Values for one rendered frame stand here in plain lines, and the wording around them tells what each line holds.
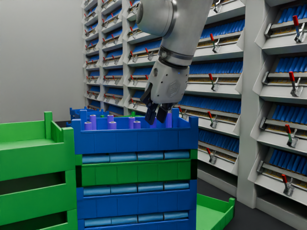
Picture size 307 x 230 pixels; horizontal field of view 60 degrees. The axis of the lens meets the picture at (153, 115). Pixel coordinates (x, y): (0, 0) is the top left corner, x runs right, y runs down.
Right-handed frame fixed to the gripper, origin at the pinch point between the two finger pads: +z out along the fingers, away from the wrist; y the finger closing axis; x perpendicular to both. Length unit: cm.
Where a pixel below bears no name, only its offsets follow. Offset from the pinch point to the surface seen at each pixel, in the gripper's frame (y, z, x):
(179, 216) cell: 0.1, 19.1, -18.9
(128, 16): 85, 3, 150
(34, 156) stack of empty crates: -32.9, 1.2, -6.6
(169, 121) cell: 8.5, 4.4, 2.1
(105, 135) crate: -16.0, 2.6, -1.9
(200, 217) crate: 34, 48, -8
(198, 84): 69, 13, 44
